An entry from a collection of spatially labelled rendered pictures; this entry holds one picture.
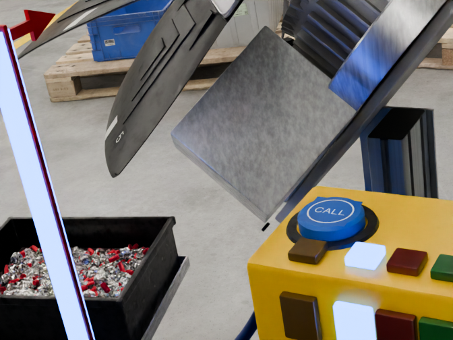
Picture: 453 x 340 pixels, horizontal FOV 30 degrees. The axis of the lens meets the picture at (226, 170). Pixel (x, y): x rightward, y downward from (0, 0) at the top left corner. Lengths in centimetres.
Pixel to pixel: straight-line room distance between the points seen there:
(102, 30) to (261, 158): 328
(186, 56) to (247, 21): 296
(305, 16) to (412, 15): 13
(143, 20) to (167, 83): 304
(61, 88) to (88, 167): 86
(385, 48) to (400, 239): 35
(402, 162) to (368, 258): 55
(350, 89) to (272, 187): 12
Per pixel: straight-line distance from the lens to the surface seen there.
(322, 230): 49
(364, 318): 47
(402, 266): 46
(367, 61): 82
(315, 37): 87
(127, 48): 409
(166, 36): 103
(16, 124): 64
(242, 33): 396
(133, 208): 297
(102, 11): 68
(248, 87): 86
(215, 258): 258
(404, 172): 102
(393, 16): 81
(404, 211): 52
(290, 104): 86
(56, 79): 414
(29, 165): 65
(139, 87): 104
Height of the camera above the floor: 133
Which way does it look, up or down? 25 degrees down
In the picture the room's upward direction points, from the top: 10 degrees counter-clockwise
